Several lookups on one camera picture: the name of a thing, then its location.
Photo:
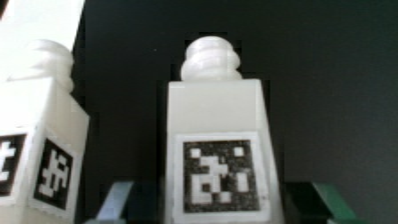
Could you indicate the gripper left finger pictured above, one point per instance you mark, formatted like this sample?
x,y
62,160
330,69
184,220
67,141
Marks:
x,y
111,211

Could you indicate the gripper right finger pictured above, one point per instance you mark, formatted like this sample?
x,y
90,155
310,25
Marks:
x,y
316,205

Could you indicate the white table leg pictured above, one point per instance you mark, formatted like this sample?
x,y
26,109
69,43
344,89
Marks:
x,y
221,175
44,135

